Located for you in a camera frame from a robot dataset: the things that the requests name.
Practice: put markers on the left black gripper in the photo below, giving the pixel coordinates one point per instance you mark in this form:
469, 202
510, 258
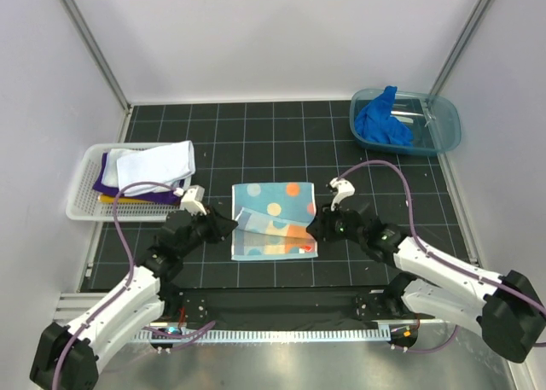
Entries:
218, 226

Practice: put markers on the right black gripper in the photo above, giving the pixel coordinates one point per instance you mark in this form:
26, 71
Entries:
322, 225

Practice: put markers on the orange patterned towel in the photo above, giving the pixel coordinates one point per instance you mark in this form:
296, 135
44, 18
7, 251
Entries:
272, 220

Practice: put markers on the white towel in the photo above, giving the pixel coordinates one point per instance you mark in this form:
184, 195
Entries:
168, 164

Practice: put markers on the light blue bear towel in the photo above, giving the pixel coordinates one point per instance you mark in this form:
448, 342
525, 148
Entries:
110, 176

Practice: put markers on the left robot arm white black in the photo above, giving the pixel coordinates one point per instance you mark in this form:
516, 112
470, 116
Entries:
72, 356

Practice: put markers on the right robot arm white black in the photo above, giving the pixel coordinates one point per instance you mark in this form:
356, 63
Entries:
503, 310

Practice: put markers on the purple folded towel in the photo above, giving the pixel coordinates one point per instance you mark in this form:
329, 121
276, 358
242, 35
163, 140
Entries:
166, 197

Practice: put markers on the yellow folded towel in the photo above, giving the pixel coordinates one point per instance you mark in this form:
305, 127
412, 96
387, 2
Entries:
106, 199

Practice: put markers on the white plastic basket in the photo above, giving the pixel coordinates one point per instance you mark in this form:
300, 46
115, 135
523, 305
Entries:
82, 201

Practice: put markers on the dark blue towel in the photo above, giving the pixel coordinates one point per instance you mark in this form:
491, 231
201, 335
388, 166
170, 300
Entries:
375, 123

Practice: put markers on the teal plastic bowl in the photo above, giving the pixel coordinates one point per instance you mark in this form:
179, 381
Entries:
433, 121

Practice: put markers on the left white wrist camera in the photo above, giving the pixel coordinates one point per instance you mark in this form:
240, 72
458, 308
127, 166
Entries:
191, 199

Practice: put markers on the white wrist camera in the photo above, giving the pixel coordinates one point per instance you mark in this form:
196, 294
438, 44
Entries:
341, 189
191, 199

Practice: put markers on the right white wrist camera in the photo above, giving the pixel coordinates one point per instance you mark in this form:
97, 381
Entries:
341, 189

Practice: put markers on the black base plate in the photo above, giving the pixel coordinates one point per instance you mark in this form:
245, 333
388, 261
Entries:
283, 309

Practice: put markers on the white slotted cable duct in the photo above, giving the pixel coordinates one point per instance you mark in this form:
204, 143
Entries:
216, 336

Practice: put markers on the aluminium rail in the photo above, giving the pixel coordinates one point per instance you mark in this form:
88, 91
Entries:
71, 306

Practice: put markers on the left aluminium frame post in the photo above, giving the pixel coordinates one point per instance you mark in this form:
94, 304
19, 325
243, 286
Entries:
76, 17

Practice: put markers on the aluminium frame post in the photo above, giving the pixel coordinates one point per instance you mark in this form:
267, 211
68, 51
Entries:
76, 17
470, 28

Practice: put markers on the right aluminium frame post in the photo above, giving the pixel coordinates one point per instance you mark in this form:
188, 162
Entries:
470, 28

